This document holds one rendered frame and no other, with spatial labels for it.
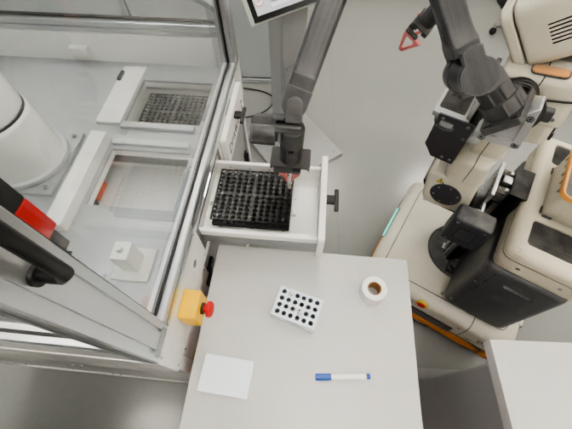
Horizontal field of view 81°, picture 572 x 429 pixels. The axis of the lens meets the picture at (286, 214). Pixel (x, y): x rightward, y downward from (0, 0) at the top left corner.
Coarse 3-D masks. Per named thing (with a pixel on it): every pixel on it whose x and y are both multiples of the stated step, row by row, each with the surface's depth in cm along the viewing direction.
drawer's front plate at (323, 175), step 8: (320, 176) 103; (320, 184) 99; (320, 192) 94; (320, 200) 93; (320, 208) 91; (320, 216) 90; (320, 224) 89; (320, 232) 88; (320, 240) 87; (320, 248) 90; (320, 256) 95
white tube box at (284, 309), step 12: (288, 288) 93; (276, 300) 92; (288, 300) 95; (300, 300) 92; (312, 300) 92; (276, 312) 93; (288, 312) 90; (312, 312) 90; (300, 324) 88; (312, 324) 88
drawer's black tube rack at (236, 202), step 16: (224, 176) 101; (240, 176) 104; (256, 176) 100; (272, 176) 101; (288, 176) 100; (224, 192) 98; (240, 192) 98; (256, 192) 101; (272, 192) 97; (224, 208) 95; (240, 208) 95; (256, 208) 95; (272, 208) 95; (224, 224) 96; (240, 224) 96; (256, 224) 95; (272, 224) 93
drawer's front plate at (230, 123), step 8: (240, 88) 120; (232, 96) 114; (240, 96) 121; (232, 104) 112; (240, 104) 122; (232, 112) 111; (232, 120) 112; (224, 128) 107; (232, 128) 113; (224, 136) 105; (224, 144) 105; (232, 144) 114; (224, 152) 108; (232, 152) 115
